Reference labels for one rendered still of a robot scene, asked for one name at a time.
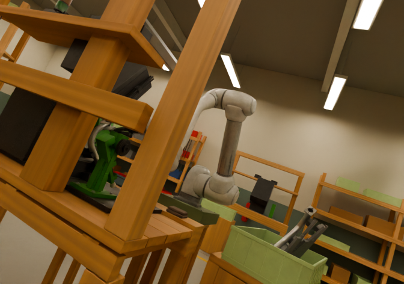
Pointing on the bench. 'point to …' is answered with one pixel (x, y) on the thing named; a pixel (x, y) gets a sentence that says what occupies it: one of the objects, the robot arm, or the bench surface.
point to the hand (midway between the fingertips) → (107, 124)
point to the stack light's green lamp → (61, 6)
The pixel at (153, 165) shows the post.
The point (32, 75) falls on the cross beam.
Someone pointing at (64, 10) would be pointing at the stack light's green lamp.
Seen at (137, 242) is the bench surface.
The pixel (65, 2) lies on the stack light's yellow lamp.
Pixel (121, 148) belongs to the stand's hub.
